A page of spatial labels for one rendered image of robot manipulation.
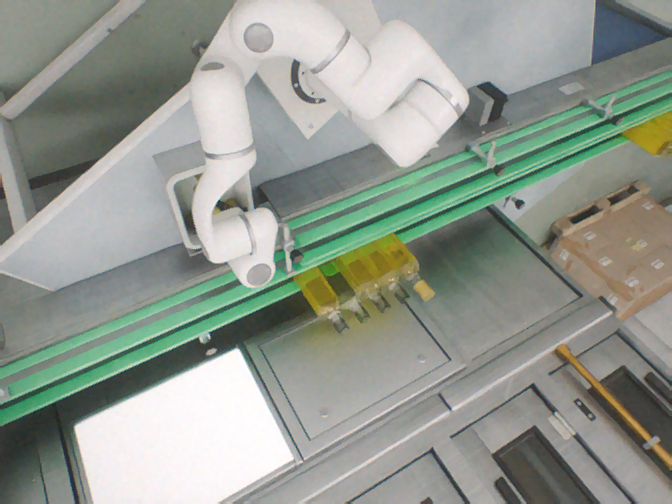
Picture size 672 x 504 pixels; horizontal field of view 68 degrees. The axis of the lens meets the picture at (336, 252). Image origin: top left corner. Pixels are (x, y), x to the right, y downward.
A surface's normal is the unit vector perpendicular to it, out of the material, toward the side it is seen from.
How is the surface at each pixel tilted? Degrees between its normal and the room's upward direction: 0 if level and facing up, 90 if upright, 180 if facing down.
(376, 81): 38
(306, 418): 90
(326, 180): 90
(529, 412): 90
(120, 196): 0
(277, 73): 4
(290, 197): 90
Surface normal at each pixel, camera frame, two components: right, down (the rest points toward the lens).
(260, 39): 0.14, 0.77
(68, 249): 0.50, 0.68
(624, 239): -0.06, -0.72
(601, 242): 0.10, -0.51
